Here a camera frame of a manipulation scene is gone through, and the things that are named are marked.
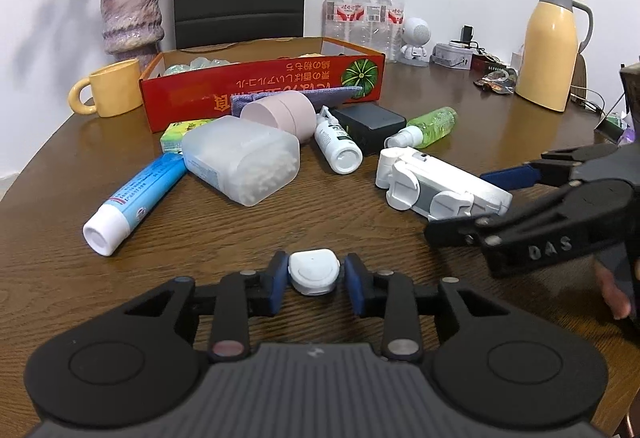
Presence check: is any black power adapter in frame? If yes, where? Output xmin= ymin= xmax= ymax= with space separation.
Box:
xmin=332 ymin=103 xmax=407 ymax=158

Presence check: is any dark red box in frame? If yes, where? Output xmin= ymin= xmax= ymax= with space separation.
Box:
xmin=470 ymin=53 xmax=506 ymax=77

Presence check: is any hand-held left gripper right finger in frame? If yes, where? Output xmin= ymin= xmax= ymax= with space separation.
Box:
xmin=344 ymin=252 xmax=506 ymax=362

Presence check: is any white robot figure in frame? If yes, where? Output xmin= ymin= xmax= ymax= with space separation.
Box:
xmin=397 ymin=16 xmax=434 ymax=68

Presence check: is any yellow thermos jug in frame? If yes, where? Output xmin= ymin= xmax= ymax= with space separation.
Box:
xmin=514 ymin=0 xmax=595 ymax=113

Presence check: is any white folding phone holder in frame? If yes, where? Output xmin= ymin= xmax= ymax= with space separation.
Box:
xmin=375 ymin=146 xmax=514 ymax=223

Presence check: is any clear water bottle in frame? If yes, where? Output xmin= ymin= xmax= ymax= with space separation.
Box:
xmin=377 ymin=0 xmax=405 ymax=62
xmin=350 ymin=0 xmax=384 ymax=52
xmin=322 ymin=0 xmax=359 ymax=44

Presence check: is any translucent cotton swab box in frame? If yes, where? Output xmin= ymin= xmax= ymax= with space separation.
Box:
xmin=180 ymin=115 xmax=301 ymax=208

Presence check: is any yellow mug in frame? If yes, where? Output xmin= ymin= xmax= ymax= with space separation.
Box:
xmin=68 ymin=58 xmax=146 ymax=118

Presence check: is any small white plastic case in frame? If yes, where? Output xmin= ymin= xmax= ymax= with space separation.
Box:
xmin=287 ymin=249 xmax=342 ymax=297

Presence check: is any shiny snack wrapper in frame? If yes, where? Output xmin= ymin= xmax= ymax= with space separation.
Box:
xmin=474 ymin=67 xmax=519 ymax=95

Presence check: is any white spray bottle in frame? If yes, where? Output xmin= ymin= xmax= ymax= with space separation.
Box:
xmin=313 ymin=105 xmax=364 ymax=175

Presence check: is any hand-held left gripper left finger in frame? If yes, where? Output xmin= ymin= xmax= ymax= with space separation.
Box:
xmin=122 ymin=250 xmax=291 ymax=364

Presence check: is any iridescent plastic bag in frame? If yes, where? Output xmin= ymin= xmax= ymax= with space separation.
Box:
xmin=162 ymin=57 xmax=232 ymax=77

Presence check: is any red cardboard box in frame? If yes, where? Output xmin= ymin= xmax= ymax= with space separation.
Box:
xmin=138 ymin=36 xmax=386 ymax=134

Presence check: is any blue white toothpaste tube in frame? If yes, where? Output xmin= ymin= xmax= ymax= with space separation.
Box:
xmin=82 ymin=152 xmax=189 ymax=258

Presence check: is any pink plastic cup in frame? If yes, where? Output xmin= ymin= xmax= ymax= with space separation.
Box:
xmin=239 ymin=95 xmax=324 ymax=147

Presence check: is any green spray bottle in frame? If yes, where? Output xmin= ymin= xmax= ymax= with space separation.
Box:
xmin=384 ymin=106 xmax=459 ymax=149

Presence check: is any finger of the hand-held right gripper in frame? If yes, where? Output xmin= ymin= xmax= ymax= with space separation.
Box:
xmin=479 ymin=143 xmax=609 ymax=191
xmin=424 ymin=182 xmax=584 ymax=249

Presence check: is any person's right hand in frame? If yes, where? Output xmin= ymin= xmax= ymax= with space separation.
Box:
xmin=594 ymin=263 xmax=633 ymax=321

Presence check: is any green tissue packet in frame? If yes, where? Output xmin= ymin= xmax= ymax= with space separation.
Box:
xmin=159 ymin=117 xmax=221 ymax=154

